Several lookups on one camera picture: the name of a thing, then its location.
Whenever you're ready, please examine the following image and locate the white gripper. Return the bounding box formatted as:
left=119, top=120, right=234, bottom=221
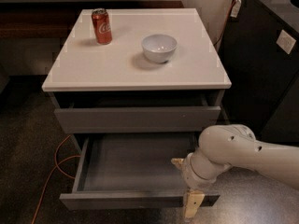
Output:
left=171, top=152, right=232, bottom=218

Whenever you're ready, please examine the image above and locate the grey drawer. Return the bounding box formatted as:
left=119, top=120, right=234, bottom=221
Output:
left=54, top=95, right=221, bottom=133
left=59, top=132, right=221, bottom=211

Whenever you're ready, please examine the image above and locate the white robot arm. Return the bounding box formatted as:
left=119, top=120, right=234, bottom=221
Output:
left=171, top=124, right=299, bottom=218

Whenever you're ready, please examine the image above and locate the grey top drawer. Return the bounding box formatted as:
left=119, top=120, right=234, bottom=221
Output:
left=54, top=95, right=221, bottom=133

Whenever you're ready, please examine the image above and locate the white top grey drawer cabinet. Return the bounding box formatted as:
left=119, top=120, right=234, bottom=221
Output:
left=42, top=8, right=232, bottom=148

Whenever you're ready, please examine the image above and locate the white ceramic bowl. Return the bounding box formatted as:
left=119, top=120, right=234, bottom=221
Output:
left=141, top=35, right=178, bottom=63

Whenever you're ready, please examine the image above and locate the black cabinet on right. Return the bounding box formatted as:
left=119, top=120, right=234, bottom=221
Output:
left=219, top=0, right=299, bottom=145

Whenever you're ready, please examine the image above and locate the white sticker on cabinet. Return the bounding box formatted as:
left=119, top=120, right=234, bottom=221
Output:
left=277, top=30, right=296, bottom=54

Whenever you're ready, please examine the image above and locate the red cola can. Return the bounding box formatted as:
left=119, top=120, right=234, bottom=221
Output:
left=92, top=8, right=112, bottom=45

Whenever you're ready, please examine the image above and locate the dark wooden bench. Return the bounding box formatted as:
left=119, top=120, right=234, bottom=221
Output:
left=0, top=1, right=183, bottom=38

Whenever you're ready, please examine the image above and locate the orange cable on floor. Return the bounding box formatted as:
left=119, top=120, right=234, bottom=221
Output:
left=30, top=134, right=81, bottom=224

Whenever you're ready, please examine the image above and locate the orange cable with white tag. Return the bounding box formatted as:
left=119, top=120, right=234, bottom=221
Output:
left=212, top=0, right=299, bottom=47

